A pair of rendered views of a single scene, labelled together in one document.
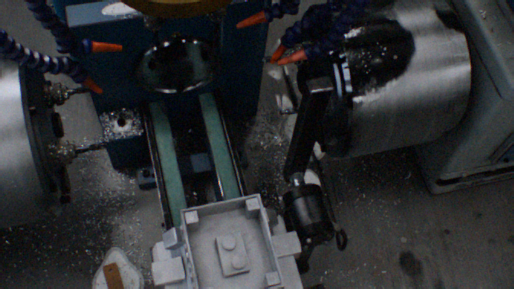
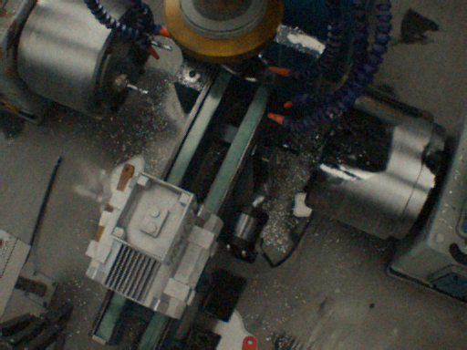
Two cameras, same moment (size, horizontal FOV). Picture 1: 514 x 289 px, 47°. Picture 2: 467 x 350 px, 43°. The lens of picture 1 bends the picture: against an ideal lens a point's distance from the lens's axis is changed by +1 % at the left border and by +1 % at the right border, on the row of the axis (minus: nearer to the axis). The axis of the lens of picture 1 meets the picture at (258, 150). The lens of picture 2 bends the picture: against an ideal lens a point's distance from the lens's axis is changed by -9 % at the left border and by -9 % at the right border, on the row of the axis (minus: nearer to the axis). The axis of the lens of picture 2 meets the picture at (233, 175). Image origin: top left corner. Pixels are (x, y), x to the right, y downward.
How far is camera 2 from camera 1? 0.46 m
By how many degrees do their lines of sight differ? 23
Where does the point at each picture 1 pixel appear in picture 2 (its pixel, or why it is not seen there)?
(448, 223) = (378, 301)
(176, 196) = (187, 151)
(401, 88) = (359, 188)
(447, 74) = (399, 200)
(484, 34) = (445, 190)
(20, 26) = not seen: outside the picture
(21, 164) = (83, 80)
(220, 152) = (241, 139)
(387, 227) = (334, 274)
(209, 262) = (139, 214)
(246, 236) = (171, 215)
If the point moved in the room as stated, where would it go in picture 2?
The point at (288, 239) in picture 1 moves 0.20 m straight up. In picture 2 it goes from (205, 236) to (193, 211)
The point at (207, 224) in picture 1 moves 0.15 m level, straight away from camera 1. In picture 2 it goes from (155, 190) to (208, 120)
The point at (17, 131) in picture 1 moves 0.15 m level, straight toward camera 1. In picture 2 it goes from (91, 60) to (78, 138)
